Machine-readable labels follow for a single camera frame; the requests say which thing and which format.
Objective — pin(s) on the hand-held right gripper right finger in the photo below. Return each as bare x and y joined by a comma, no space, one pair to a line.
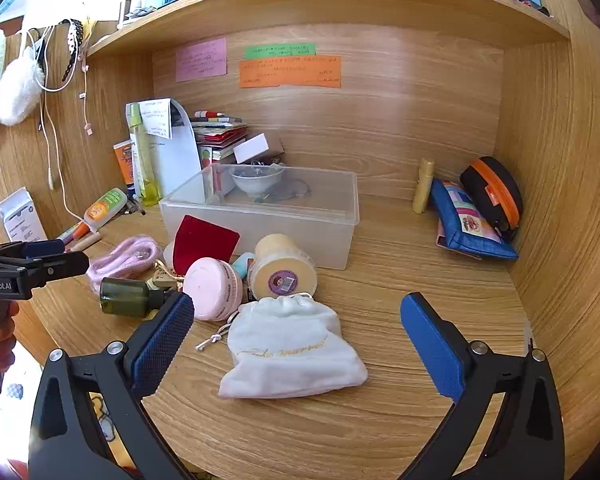
430,345

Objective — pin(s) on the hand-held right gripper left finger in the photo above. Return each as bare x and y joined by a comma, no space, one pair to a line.
162,340

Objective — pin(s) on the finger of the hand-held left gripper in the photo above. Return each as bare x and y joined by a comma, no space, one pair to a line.
42,249
62,265

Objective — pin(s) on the pink round case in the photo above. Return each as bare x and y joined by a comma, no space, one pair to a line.
210,285

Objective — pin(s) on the red velvet pouch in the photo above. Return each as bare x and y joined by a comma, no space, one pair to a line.
202,245

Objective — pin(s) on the cream jar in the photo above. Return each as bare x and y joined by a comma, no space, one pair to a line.
280,260

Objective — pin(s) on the clear plastic storage box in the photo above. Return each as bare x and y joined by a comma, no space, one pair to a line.
305,220

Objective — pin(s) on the wooden desktop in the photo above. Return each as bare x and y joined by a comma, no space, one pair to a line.
330,435

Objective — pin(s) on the person's left hand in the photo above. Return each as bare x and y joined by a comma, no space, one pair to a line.
4,347

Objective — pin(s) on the cream marker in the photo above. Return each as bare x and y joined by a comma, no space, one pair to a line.
87,241

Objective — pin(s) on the orange marker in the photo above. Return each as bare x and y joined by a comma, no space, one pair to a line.
75,232

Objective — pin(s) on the white printer box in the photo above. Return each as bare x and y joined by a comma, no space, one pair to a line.
22,217

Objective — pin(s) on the dark green bottle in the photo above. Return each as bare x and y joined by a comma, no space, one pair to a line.
125,296

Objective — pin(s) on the orange label bottle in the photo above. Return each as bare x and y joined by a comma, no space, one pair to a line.
102,207

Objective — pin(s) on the white rounded object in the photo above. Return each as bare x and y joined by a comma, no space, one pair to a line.
169,252

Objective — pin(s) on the light blue small tube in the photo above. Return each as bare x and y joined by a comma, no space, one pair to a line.
241,262

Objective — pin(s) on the orange tube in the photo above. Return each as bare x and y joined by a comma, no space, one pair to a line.
125,162

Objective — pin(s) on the yellow spray bottle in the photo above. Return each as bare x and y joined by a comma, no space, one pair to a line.
147,175

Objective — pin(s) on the blue patchwork pencil case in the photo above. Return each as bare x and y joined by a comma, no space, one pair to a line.
470,225

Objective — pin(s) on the yellow tube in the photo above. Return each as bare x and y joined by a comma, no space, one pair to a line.
424,185

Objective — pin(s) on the white fluffy pad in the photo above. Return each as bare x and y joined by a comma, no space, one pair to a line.
17,87

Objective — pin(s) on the black orange zipper case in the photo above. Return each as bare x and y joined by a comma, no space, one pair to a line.
492,187

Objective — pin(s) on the white bowl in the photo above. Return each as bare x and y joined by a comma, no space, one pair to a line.
255,182

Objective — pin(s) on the stack of books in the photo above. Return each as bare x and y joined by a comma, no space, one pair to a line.
220,135

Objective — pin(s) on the small white box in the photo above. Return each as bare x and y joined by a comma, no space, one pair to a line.
252,149

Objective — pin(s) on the black studded headband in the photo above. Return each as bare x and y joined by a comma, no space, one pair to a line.
72,40

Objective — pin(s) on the small cardboard box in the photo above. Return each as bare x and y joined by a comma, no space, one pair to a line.
276,152

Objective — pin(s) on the pink sticky note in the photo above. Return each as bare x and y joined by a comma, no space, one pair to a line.
200,60

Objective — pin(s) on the orange sticky note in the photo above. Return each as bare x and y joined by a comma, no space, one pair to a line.
290,72

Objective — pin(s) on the green sticky note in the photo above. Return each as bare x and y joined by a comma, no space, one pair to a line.
280,50

